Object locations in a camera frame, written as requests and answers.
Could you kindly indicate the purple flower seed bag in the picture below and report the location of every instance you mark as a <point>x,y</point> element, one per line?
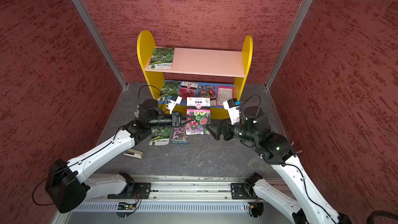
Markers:
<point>179,136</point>

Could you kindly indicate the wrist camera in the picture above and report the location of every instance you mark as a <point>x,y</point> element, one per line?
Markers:
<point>233,108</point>
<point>172,101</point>

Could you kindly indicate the green gourd bag lower shelf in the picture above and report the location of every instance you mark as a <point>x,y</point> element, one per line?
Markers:
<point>169,88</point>

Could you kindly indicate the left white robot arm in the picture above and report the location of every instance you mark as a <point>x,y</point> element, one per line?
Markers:
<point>69,184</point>

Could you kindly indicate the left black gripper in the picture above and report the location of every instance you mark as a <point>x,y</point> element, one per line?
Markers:
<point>175,117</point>

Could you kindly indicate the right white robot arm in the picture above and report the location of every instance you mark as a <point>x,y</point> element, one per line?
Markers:
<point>307,206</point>

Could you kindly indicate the pink back-side seed bag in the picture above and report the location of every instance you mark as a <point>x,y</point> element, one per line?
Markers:
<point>224,93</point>

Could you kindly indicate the red dahlia seed bag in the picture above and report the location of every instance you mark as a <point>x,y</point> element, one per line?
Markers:
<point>187,89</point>

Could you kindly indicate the large green gourd seed bag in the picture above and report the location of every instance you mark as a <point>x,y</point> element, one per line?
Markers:
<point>160,136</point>

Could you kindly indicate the mixed flower seed bag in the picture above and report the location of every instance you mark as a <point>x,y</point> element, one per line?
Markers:
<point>208,91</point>

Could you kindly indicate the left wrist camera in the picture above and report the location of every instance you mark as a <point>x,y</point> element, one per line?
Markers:
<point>172,101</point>

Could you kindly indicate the right corner aluminium post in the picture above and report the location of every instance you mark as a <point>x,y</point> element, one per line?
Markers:
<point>296,24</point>

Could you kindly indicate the corner aluminium post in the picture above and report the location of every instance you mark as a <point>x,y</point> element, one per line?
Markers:
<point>85,15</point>
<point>296,24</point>

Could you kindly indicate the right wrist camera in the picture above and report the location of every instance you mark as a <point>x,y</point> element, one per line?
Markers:
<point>233,108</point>

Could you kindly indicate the silver stapler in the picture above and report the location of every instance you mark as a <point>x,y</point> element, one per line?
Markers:
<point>134,153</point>

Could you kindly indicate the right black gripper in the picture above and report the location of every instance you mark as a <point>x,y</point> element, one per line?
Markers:
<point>219,130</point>

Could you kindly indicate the left corner aluminium post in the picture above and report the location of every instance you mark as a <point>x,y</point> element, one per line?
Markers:
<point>85,15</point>

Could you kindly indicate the pink zinnia seed bag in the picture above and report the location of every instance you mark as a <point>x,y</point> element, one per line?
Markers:
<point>198,108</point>

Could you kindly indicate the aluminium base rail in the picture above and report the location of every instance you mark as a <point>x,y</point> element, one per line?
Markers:
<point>186,189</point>

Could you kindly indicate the yellow wooden shelf unit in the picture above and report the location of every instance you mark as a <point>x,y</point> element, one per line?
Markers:
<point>189,61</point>

